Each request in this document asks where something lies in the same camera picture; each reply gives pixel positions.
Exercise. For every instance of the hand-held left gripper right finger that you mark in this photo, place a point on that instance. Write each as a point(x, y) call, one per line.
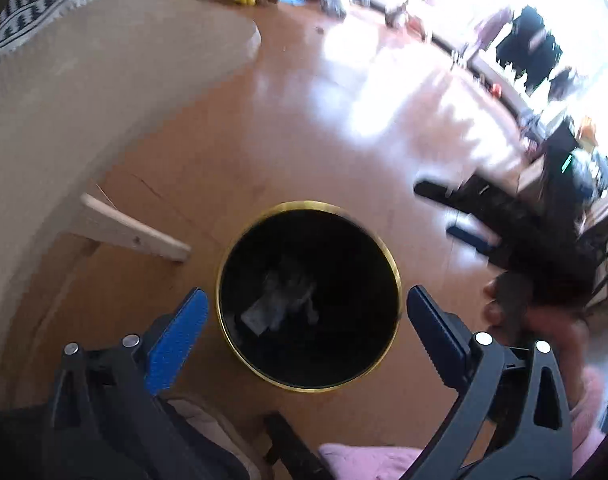
point(436, 332)

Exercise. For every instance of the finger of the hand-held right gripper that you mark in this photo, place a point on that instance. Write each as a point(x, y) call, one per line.
point(471, 240)
point(448, 196)

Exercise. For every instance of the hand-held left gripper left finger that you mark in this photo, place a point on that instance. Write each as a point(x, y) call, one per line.
point(179, 342)

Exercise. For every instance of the black trash bin gold rim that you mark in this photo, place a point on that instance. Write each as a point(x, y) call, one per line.
point(309, 300)

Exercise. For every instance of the person's right forearm pink sleeve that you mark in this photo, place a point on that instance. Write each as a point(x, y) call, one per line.
point(586, 410)

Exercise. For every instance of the person's right hand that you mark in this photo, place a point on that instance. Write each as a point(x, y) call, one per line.
point(553, 327)

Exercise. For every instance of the beige cloth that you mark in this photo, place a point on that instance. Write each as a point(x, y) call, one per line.
point(209, 427)

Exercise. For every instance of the crumpled paper scrap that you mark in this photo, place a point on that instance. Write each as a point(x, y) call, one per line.
point(279, 300)

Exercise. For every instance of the pale wooden table leg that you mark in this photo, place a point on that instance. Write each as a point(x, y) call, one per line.
point(134, 232)

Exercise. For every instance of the person's pink trouser leg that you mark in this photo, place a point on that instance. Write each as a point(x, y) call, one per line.
point(373, 460)

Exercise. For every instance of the black chair leg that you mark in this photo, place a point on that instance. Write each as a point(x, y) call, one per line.
point(291, 447)

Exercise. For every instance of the hanging black clothes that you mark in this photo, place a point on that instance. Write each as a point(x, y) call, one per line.
point(528, 52)

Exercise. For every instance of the black white patterned blanket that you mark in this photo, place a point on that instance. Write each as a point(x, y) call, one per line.
point(39, 0)

